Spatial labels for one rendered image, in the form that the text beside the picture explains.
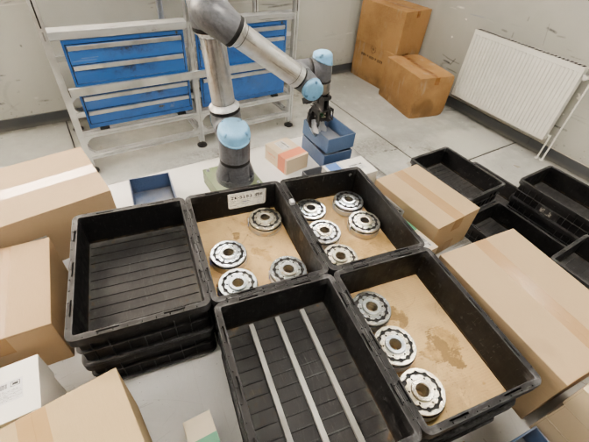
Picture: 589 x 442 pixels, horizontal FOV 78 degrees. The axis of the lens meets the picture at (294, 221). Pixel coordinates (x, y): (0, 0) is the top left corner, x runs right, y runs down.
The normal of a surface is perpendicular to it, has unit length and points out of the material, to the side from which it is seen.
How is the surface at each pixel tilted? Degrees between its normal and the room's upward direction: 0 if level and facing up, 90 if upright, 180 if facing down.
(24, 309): 0
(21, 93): 90
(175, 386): 0
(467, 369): 0
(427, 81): 89
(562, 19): 90
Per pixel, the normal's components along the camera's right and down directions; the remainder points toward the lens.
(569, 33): -0.85, 0.31
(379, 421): 0.07, -0.73
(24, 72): 0.52, 0.61
